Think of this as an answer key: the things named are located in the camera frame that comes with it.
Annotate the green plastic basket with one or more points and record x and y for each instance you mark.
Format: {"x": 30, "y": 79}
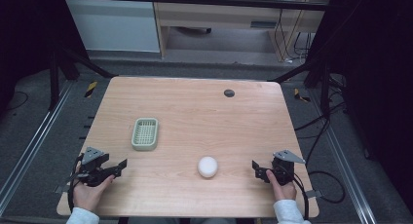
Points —
{"x": 145, "y": 133}

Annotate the aluminium floor rail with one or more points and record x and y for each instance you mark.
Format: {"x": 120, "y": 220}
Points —
{"x": 30, "y": 149}
{"x": 347, "y": 175}

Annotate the black table grommet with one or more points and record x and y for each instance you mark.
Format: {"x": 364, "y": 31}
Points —
{"x": 229, "y": 93}

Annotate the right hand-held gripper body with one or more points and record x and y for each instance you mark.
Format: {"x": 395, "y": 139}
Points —
{"x": 283, "y": 167}

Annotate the person's right hand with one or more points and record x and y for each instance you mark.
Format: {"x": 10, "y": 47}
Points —
{"x": 283, "y": 191}

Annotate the person's left hand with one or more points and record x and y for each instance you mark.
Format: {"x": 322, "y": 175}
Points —
{"x": 87, "y": 194}

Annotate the black metal stand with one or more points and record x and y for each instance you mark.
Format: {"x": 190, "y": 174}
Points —
{"x": 311, "y": 74}
{"x": 69, "y": 68}

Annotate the yellow black floor tape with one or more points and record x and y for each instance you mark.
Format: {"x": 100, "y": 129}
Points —
{"x": 301, "y": 96}
{"x": 91, "y": 89}

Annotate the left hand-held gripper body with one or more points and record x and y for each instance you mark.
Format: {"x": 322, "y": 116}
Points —
{"x": 92, "y": 167}

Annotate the white round soap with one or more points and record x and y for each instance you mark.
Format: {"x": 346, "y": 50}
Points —
{"x": 207, "y": 167}

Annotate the white cabinet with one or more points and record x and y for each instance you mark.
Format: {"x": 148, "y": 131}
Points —
{"x": 112, "y": 22}

